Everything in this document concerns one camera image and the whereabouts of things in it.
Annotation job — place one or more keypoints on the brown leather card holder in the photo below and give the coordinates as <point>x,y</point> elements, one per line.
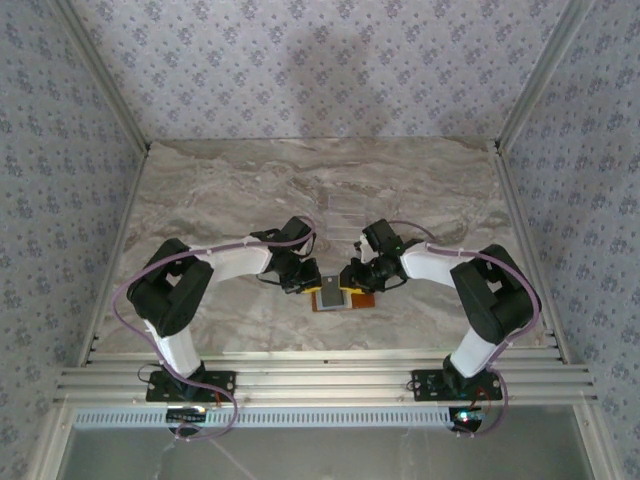
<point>365,301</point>

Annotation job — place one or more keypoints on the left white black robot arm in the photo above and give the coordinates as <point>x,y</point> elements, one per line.
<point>170,295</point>

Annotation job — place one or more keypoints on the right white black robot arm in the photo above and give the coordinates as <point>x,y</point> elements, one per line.
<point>500,305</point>

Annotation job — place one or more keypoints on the grey metal panel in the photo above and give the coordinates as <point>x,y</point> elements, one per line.
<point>350,455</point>

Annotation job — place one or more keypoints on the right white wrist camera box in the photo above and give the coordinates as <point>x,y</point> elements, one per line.
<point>364,248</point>

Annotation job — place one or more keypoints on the long aluminium mounting rail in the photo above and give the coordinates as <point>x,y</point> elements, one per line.
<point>325,380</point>

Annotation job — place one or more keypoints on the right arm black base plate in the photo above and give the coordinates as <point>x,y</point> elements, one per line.
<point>425,390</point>

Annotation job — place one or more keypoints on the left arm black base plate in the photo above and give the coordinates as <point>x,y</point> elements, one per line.
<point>225,385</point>

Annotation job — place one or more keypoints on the aluminium side rail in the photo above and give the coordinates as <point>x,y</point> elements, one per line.
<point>516,200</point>
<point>123,225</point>

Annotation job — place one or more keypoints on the aluminium corner post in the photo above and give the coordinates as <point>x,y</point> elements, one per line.
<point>541,75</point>
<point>104,75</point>

